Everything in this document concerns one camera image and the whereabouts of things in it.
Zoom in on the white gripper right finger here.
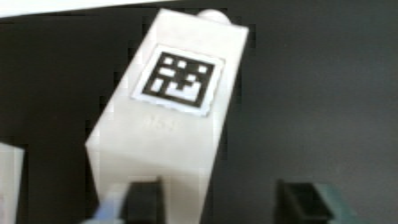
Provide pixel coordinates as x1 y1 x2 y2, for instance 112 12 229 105
274 180 356 224

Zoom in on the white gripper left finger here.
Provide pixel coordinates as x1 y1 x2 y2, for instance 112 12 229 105
87 179 165 224

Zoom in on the white stool leg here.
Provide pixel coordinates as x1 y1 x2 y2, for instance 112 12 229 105
85 9 249 224
0 143 25 224

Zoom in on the white fiducial marker sheet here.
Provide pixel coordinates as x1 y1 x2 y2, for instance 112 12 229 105
0 0 174 18

